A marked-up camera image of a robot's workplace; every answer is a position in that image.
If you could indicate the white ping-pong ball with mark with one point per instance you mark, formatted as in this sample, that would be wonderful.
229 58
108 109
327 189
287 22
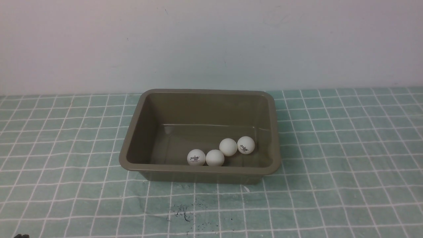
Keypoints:
215 158

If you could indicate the olive green plastic bin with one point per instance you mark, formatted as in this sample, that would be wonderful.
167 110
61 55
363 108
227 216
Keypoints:
168 123

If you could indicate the green checkered tablecloth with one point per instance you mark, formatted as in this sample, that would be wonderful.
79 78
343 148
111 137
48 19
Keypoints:
351 167

